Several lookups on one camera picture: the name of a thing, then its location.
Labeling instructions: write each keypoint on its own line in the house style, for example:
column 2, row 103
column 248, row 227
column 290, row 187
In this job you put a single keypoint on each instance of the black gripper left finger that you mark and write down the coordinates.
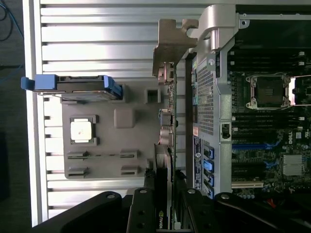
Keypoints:
column 141, row 213

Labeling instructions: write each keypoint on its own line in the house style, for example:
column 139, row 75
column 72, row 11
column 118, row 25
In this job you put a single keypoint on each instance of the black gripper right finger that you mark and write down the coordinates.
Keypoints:
column 201, row 213

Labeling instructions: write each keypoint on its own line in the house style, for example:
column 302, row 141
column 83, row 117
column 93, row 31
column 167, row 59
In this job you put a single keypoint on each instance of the blue card retention clip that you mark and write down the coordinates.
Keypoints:
column 211, row 153
column 207, row 166
column 210, row 193
column 209, row 180

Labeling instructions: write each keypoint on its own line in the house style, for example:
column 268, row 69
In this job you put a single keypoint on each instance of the white expansion slot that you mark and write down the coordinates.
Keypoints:
column 247, row 185

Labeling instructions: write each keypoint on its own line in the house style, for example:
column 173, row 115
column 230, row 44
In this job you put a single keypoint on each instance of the black expansion slot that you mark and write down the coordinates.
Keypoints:
column 247, row 176

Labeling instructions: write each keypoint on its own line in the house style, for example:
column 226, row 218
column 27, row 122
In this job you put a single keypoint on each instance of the dark expansion slot blue latch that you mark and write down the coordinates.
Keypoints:
column 247, row 166

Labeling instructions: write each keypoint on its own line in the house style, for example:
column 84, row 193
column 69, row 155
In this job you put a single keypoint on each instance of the grey parts rack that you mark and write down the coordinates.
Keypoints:
column 107, row 145

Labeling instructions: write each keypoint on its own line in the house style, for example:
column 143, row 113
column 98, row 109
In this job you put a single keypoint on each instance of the green motherboard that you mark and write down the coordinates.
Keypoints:
column 267, row 157

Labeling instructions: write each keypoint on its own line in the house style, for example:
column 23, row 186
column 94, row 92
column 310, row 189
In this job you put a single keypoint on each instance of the silver CPU chip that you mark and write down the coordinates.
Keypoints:
column 81, row 129

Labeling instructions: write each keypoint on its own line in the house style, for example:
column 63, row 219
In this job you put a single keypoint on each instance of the silver chipset heat sink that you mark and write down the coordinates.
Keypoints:
column 294, row 165

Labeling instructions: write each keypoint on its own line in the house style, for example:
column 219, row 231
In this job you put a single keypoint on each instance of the black open PC case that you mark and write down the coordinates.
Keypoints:
column 209, row 102

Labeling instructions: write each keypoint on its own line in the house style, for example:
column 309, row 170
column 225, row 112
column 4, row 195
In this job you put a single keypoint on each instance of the CPU socket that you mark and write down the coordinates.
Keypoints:
column 267, row 91

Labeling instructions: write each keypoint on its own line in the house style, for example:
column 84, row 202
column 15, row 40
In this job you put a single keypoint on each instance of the hard disk blue carrier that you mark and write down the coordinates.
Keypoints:
column 80, row 83

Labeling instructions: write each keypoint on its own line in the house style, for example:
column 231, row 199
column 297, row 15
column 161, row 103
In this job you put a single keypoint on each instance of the metal socket cover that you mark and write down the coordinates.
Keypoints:
column 302, row 91

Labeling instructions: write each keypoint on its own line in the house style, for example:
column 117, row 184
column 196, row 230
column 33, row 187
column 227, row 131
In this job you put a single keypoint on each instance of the black intrusion switch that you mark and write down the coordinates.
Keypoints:
column 226, row 131

